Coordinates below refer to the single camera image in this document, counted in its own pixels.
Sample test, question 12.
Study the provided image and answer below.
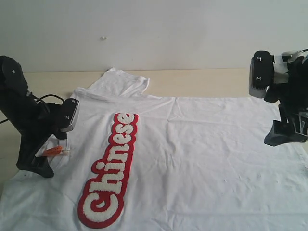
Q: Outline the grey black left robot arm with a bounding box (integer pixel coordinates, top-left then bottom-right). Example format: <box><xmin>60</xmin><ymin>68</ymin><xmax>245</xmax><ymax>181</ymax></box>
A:
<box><xmin>0</xmin><ymin>56</ymin><xmax>62</xmax><ymax>178</ymax></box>

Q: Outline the white t-shirt red lettering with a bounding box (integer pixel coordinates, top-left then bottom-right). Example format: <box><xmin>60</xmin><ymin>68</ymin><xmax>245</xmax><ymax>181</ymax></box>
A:
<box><xmin>0</xmin><ymin>69</ymin><xmax>308</xmax><ymax>231</ymax></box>

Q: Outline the orange neck tag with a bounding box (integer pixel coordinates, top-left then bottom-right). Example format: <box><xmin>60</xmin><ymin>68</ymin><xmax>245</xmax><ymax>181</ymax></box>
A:
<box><xmin>42</xmin><ymin>146</ymin><xmax>70</xmax><ymax>157</ymax></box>

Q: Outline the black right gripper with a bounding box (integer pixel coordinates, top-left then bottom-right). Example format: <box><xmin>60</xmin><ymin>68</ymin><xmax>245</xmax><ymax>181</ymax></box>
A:
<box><xmin>264</xmin><ymin>56</ymin><xmax>308</xmax><ymax>146</ymax></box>

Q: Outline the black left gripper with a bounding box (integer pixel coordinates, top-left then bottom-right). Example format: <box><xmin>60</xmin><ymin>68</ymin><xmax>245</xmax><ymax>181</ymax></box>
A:
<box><xmin>0</xmin><ymin>84</ymin><xmax>68</xmax><ymax>178</ymax></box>

